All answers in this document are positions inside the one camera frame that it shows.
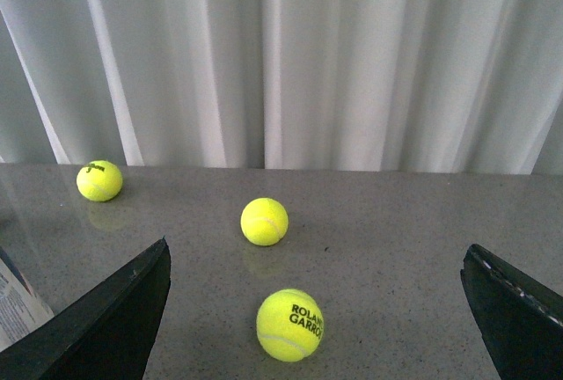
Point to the Wilson yellow tennis ball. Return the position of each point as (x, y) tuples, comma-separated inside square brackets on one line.
[(99, 181)]

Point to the plain yellow tennis ball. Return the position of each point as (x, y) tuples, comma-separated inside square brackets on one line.
[(264, 221)]

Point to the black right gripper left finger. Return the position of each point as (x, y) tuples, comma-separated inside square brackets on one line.
[(106, 334)]

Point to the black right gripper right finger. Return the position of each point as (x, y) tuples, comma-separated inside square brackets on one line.
[(519, 318)]

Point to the white blue tennis ball can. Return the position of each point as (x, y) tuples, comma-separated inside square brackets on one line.
[(22, 309)]

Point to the white pleated curtain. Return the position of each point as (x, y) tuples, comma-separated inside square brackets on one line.
[(364, 85)]

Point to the Roland Garros yellow tennis ball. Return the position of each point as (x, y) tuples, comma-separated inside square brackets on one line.
[(289, 325)]

